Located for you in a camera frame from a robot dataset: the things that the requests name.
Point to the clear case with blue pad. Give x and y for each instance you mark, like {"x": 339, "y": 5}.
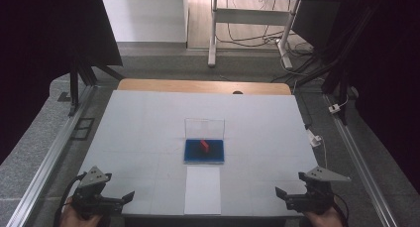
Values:
{"x": 204, "y": 144}

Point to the person's left hand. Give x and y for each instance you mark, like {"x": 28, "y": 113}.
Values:
{"x": 74, "y": 218}

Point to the white desk frame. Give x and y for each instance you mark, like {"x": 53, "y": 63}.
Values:
{"x": 251, "y": 17}

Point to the black curtain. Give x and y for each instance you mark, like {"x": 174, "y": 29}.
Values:
{"x": 39, "y": 55}
{"x": 386, "y": 71}

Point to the aluminium rail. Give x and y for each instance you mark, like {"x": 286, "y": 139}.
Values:
{"x": 360, "y": 167}
{"x": 49, "y": 161}

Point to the white paper sheet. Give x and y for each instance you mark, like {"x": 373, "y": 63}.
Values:
{"x": 202, "y": 190}

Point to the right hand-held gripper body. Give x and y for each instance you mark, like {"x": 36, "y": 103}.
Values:
{"x": 313, "y": 194}

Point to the red stamp block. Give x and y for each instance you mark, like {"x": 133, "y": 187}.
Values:
{"x": 204, "y": 145}

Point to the wooden table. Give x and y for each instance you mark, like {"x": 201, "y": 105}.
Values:
{"x": 198, "y": 86}

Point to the white power adapter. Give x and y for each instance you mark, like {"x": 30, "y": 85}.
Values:
{"x": 334, "y": 108}

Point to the person's right hand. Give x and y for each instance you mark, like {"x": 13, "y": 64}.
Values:
{"x": 325, "y": 219}

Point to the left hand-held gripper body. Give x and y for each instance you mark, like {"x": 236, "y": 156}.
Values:
{"x": 90, "y": 195}

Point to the black floor bracket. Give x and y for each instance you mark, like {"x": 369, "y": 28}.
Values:
{"x": 82, "y": 129}

